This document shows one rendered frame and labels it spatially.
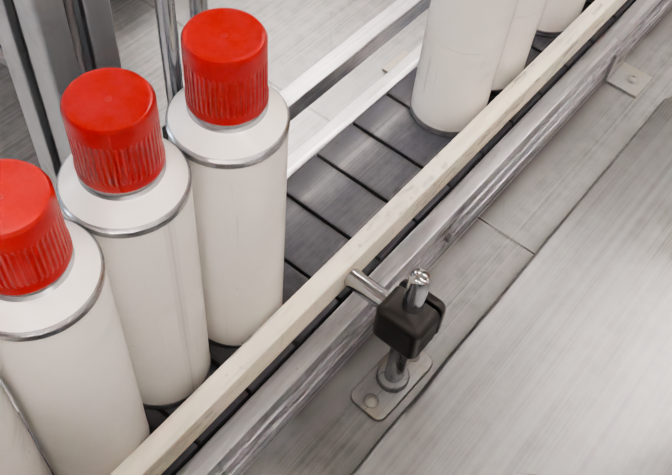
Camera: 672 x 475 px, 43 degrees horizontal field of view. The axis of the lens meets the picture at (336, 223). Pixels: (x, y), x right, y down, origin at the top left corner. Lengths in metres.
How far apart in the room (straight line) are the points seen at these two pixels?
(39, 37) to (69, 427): 0.19
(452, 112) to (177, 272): 0.26
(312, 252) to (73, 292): 0.23
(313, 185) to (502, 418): 0.19
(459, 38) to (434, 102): 0.06
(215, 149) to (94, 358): 0.09
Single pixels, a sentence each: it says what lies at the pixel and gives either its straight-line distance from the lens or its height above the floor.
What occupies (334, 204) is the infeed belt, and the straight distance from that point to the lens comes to 0.53.
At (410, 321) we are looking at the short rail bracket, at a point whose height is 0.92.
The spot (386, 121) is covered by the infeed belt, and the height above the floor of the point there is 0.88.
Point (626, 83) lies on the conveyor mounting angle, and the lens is 0.74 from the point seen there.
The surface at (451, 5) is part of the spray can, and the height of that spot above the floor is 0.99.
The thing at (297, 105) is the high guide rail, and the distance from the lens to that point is 0.48.
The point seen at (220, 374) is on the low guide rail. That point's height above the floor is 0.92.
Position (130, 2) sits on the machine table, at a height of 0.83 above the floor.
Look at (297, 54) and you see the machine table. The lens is 0.70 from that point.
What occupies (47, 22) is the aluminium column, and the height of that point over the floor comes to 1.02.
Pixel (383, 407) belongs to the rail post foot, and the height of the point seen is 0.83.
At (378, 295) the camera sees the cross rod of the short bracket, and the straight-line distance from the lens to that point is 0.46.
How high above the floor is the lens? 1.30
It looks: 53 degrees down
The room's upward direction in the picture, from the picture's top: 7 degrees clockwise
